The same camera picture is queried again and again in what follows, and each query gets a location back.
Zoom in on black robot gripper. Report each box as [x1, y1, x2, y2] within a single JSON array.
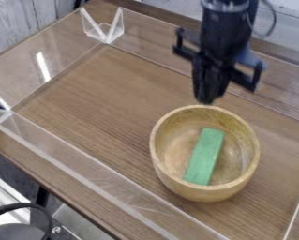
[[172, 6, 264, 104]]

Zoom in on green rectangular block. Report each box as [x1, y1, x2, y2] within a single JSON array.
[[183, 127, 224, 186]]

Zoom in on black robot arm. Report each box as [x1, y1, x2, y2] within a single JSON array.
[[172, 0, 265, 105]]

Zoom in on brown wooden bowl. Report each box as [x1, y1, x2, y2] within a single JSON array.
[[149, 105, 260, 203]]

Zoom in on clear acrylic tray walls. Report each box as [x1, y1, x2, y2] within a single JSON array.
[[0, 0, 299, 240]]

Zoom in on black table leg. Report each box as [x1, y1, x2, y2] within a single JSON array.
[[34, 187, 49, 207]]

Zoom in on grey metal bracket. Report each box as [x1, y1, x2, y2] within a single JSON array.
[[41, 216, 81, 240]]

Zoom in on black cable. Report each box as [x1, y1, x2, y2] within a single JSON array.
[[0, 202, 54, 240]]

